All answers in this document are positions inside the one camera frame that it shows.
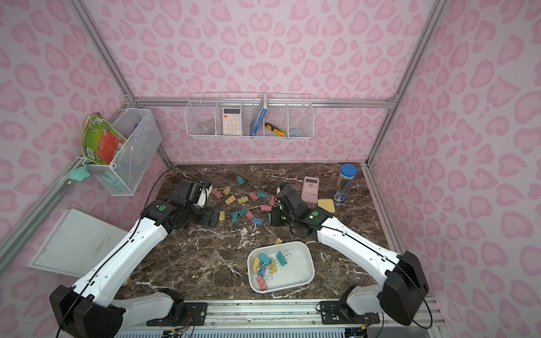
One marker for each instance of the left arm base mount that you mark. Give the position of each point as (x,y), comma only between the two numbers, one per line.
(181,312)

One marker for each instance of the white paper pad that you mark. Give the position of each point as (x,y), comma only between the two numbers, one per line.
(76,244)

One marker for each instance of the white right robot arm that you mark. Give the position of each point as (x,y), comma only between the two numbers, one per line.
(400,285)

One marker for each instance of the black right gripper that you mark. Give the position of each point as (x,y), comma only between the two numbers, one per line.
(278,215)

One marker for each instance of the white mesh side basket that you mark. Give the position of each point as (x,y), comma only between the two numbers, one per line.
(124,174)

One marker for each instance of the yellow binder clip cluster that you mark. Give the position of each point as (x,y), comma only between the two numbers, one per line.
(273,268)

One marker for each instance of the white storage tray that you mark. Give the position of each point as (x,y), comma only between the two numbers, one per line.
(295,266)

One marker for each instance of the white wire wall shelf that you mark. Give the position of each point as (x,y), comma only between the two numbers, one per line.
(294,115)

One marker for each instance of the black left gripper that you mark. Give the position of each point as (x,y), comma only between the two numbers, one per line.
(207,215)

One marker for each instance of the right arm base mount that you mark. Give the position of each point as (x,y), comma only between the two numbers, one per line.
(338,312)

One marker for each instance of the pink calculator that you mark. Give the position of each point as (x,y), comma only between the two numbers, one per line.
(310,190)

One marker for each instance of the white calculator in shelf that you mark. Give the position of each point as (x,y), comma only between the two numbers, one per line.
(232,121)

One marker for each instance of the blue binder clip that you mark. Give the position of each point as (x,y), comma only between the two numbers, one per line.
(262,270)
(257,221)

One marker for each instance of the blue book in shelf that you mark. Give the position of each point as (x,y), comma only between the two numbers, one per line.
(259,116)

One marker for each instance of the yellow sticky note pad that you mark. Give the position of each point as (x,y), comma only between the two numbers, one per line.
(327,204)

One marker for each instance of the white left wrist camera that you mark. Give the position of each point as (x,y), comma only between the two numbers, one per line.
(205,193)

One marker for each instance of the teal binder clip near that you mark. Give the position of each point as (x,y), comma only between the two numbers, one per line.
(265,259)

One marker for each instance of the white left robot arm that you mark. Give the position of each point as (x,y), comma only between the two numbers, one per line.
(89,308)

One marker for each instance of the yellow utility knife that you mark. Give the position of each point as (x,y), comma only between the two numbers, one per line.
(275,130)

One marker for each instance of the pencil jar blue lid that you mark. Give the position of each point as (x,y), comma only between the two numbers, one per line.
(347,174)

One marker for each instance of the green red snack bag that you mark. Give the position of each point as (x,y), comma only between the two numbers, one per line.
(101,142)

